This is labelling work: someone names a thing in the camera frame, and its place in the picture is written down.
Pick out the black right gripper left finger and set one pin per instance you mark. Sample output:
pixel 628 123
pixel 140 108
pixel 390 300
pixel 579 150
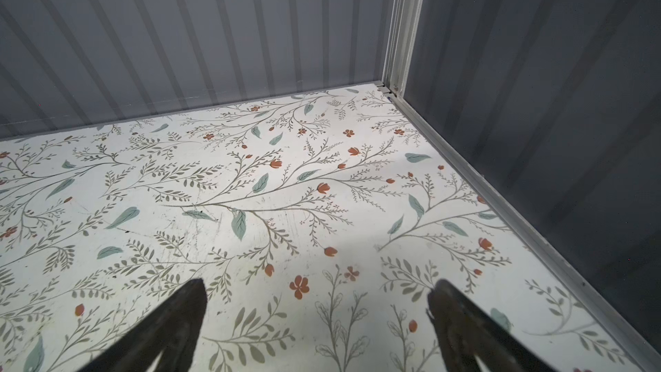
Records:
pixel 165 340

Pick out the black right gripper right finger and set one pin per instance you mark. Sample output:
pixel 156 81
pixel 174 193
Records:
pixel 469 339

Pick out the aluminium frame corner post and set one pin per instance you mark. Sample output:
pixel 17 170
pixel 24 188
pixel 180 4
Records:
pixel 401 39

